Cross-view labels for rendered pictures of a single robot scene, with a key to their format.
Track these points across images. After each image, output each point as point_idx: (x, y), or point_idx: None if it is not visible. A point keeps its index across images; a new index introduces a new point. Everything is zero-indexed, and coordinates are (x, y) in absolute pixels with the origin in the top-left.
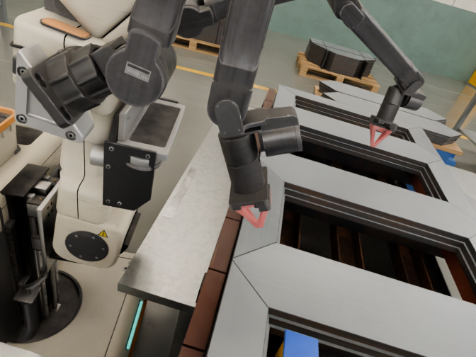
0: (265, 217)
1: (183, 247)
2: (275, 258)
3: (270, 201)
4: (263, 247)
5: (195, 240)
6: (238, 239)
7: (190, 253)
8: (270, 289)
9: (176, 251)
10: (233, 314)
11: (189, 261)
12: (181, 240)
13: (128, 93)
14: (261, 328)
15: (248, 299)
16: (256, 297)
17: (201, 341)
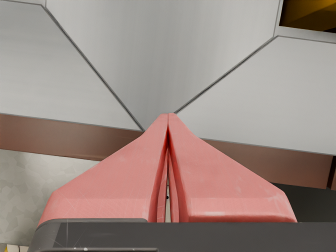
0: (192, 133)
1: (37, 181)
2: (112, 13)
3: (282, 209)
4: (79, 47)
5: (10, 161)
6: (71, 121)
7: (45, 165)
8: (220, 30)
9: (49, 190)
10: (305, 119)
11: (66, 164)
12: (20, 186)
13: None
14: (332, 53)
15: (260, 87)
16: (251, 67)
17: (318, 158)
